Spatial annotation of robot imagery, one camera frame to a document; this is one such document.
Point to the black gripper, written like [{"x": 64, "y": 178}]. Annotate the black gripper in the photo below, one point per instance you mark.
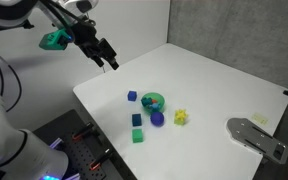
[{"x": 84, "y": 35}]

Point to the yellow microbe toy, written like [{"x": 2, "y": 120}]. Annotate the yellow microbe toy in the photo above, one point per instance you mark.
[{"x": 180, "y": 115}]

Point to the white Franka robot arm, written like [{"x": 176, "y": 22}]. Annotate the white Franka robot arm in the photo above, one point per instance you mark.
[{"x": 17, "y": 156}]

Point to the teal toy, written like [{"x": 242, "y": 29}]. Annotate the teal toy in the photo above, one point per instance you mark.
[{"x": 146, "y": 101}]

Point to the orange toy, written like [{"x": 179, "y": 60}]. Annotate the orange toy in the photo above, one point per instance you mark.
[{"x": 154, "y": 100}]

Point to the green bowl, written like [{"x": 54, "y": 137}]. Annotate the green bowl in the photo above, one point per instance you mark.
[{"x": 160, "y": 98}]

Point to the light blue toy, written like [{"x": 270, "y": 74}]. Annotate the light blue toy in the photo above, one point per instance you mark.
[{"x": 155, "y": 106}]

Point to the dark blue foam cube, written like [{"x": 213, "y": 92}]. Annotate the dark blue foam cube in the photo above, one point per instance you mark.
[{"x": 136, "y": 120}]

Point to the red black clamp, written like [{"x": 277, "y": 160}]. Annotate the red black clamp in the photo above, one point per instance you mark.
[
  {"x": 83, "y": 130},
  {"x": 100, "y": 160}
]

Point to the purple spiky ball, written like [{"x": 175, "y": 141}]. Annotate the purple spiky ball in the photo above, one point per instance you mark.
[{"x": 157, "y": 118}]

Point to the green foam cube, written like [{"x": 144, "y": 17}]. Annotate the green foam cube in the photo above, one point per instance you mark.
[{"x": 137, "y": 136}]

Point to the black perforated breadboard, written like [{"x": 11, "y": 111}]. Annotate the black perforated breadboard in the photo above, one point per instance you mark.
[{"x": 80, "y": 153}]

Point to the yellow sticky note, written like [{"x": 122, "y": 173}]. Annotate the yellow sticky note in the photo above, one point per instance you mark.
[{"x": 260, "y": 118}]

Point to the grey metal plate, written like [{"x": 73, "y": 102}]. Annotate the grey metal plate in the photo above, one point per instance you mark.
[{"x": 254, "y": 136}]

